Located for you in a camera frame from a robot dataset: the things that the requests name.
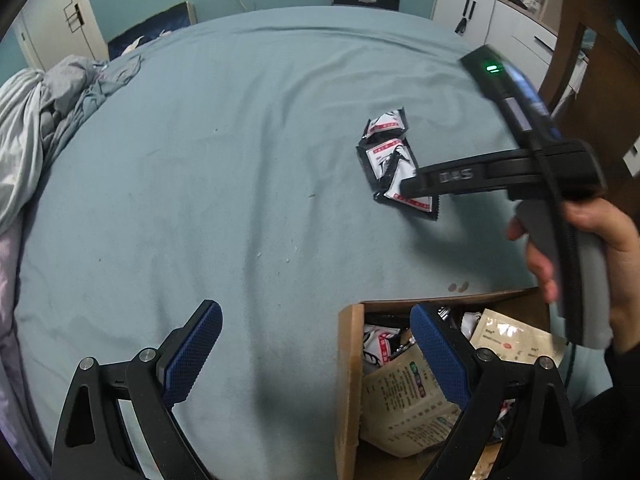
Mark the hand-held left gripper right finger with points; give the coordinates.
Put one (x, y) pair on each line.
(440, 355)

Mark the beige packet with green icons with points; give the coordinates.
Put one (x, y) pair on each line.
(400, 410)

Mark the black flat box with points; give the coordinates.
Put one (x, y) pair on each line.
(365, 0)

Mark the brown cardboard box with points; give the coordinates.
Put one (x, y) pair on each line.
(350, 360)

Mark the dark framed painting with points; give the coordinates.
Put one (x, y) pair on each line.
(150, 30)

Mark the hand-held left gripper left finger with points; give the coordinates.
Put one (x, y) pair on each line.
(192, 355)

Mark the beige packet with red dot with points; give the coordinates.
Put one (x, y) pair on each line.
(515, 335)

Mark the brown wooden chair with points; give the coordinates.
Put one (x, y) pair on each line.
(600, 100)

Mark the white cabinet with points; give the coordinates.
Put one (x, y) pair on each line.
(500, 20)

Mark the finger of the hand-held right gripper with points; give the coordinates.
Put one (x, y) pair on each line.
(415, 185)

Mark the person's right hand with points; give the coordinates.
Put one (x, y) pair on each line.
(620, 270)

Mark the teal bed sheet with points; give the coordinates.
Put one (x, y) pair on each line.
(200, 185)

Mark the white door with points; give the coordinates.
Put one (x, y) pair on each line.
(50, 15)

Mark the crumpled grey blanket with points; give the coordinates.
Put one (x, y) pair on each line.
(35, 125)

